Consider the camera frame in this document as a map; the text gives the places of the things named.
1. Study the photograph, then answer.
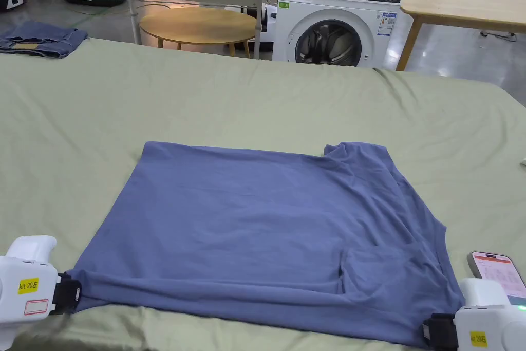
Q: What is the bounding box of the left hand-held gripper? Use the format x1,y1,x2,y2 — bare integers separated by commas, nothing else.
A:
0,235,82,347

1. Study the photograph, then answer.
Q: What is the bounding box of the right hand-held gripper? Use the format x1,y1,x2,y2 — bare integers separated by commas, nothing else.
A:
422,278,526,351

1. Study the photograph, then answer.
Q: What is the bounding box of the blue shirt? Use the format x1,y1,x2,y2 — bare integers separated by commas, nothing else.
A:
65,141,466,348

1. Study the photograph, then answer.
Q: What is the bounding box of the smartphone with lit screen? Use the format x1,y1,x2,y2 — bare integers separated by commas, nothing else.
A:
466,250,526,306

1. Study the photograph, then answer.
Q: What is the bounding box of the folded blue denim garment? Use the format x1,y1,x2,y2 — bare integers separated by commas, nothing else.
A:
0,21,89,59

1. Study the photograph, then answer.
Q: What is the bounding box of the bed with pale green sheet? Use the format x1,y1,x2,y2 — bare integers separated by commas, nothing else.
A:
0,36,526,351

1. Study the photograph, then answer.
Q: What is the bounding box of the round wooden low table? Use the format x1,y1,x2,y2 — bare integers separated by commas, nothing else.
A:
139,7,258,60

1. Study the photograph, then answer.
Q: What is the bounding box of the light wooden table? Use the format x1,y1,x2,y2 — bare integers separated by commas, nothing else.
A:
395,0,526,72

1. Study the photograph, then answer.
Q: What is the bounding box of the white washing machine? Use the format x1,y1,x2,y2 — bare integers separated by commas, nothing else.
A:
272,0,406,69

